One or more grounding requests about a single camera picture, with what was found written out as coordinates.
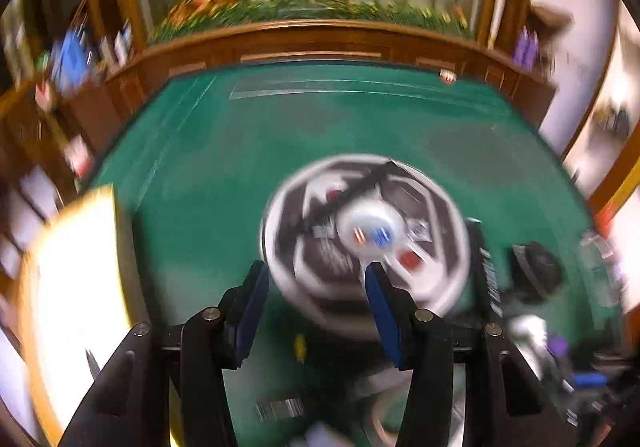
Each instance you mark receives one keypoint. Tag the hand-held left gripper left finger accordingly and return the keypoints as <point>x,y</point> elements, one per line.
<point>252,307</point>

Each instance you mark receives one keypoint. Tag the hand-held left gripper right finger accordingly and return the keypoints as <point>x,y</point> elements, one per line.
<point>382,317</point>

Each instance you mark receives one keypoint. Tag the round table control panel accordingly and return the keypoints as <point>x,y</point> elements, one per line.
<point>320,267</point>

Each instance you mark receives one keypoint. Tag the blurred purple object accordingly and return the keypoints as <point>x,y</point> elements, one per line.
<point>558,346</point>

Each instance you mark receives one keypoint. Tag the yellow cardboard box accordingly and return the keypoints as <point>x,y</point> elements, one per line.
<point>75,277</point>

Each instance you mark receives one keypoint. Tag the blurred blue object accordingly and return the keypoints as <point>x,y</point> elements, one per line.
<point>587,380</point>

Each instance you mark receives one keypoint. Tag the small red white object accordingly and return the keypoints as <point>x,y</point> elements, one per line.
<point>447,76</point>

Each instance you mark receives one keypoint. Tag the purple bottle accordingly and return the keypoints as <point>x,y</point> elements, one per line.
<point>526,47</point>

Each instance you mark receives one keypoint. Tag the blue kettle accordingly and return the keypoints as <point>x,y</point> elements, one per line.
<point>70,59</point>

